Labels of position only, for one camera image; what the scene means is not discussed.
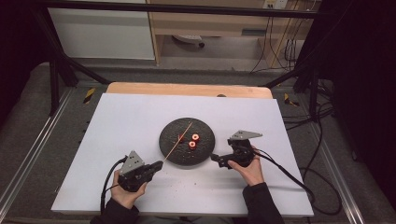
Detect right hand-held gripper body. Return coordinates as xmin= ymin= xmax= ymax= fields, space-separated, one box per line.
xmin=226 ymin=130 xmax=263 ymax=169

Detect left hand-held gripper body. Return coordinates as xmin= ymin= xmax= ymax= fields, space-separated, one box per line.
xmin=117 ymin=149 xmax=154 ymax=192

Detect round black plate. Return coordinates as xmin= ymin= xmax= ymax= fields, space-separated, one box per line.
xmin=158 ymin=117 xmax=217 ymax=167

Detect wooden skewer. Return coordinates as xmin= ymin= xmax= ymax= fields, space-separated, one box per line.
xmin=163 ymin=121 xmax=193 ymax=163

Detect person's right hand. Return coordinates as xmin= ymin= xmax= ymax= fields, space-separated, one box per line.
xmin=235 ymin=147 xmax=265 ymax=188

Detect person's left hand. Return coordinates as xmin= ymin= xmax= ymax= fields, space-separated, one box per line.
xmin=109 ymin=170 xmax=149 ymax=210

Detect white table cover sheet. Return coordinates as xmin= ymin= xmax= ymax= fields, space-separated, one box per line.
xmin=50 ymin=92 xmax=315 ymax=217

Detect wooden desk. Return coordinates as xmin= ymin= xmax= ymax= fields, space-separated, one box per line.
xmin=146 ymin=0 xmax=321 ymax=68

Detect white cabinet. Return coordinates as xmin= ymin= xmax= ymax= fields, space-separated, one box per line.
xmin=47 ymin=0 xmax=156 ymax=61

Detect white power strip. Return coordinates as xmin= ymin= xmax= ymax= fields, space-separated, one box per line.
xmin=262 ymin=0 xmax=289 ymax=10

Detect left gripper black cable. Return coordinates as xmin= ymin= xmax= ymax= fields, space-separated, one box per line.
xmin=99 ymin=156 xmax=129 ymax=215

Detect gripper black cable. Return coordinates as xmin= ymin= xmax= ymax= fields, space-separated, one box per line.
xmin=252 ymin=148 xmax=343 ymax=217
xmin=99 ymin=156 xmax=129 ymax=215

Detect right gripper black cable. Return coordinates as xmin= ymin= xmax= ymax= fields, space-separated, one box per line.
xmin=252 ymin=148 xmax=343 ymax=217

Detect aluminium rail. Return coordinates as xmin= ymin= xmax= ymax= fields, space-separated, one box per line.
xmin=0 ymin=87 xmax=76 ymax=216
xmin=311 ymin=122 xmax=367 ymax=224

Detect hanging black cables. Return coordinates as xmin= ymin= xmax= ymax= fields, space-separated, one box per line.
xmin=249 ymin=0 xmax=316 ymax=75

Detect black metal frame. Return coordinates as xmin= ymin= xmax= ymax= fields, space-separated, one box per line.
xmin=29 ymin=0 xmax=337 ymax=120

